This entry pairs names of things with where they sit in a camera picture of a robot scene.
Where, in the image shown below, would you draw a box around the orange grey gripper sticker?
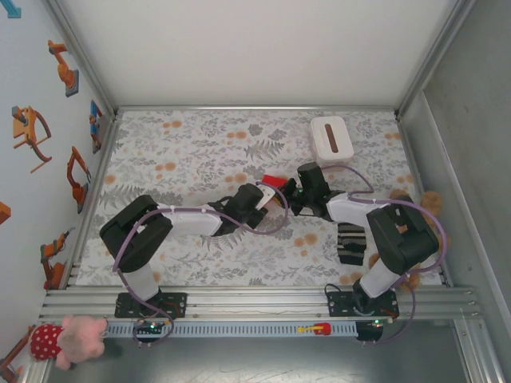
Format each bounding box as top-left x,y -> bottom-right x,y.
10,105 -> 53,174

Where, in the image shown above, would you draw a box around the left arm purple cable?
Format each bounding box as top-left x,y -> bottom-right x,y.
113,187 -> 289,348

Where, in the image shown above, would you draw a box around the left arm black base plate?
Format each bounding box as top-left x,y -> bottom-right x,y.
114,292 -> 188,319

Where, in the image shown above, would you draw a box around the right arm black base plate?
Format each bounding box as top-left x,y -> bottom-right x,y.
327,290 -> 399,319

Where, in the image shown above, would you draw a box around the red cloth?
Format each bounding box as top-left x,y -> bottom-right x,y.
261,174 -> 291,189

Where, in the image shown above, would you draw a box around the wide aluminium mounting rail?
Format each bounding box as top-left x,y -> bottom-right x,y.
38,285 -> 485,322

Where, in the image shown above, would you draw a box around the aluminium frame post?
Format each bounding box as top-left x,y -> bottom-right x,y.
42,0 -> 119,119
394,0 -> 479,120

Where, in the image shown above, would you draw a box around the pink plush pig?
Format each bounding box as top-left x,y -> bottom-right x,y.
30,314 -> 109,370

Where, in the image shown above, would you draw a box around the thin aluminium cross bar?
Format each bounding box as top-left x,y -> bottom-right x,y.
114,105 -> 399,113

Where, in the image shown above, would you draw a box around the black white striped sock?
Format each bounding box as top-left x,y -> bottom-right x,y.
336,222 -> 368,267

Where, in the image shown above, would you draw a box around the aluminium side rail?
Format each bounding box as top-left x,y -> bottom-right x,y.
394,113 -> 454,289
63,115 -> 121,289

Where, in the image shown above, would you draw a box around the white tissue box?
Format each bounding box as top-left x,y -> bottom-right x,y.
309,116 -> 355,173

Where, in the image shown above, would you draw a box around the perforated grey cable tray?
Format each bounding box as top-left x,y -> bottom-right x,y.
106,321 -> 358,338

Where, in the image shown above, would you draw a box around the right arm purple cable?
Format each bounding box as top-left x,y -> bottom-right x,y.
325,164 -> 447,347

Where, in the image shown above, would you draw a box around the orange grey wall sticker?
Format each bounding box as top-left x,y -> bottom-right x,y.
0,325 -> 36,383

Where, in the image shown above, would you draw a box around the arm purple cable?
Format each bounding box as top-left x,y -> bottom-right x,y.
325,164 -> 447,347
113,187 -> 289,348

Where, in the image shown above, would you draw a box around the blue orange wall sticker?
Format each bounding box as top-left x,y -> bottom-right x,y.
89,99 -> 105,155

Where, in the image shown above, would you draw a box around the red yellow tool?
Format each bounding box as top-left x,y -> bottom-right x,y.
297,322 -> 331,336

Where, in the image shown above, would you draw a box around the brown teddy bear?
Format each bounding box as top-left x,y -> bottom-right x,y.
369,189 -> 452,294

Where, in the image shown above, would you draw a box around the floral patterned tablecloth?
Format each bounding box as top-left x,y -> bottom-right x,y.
75,109 -> 445,287

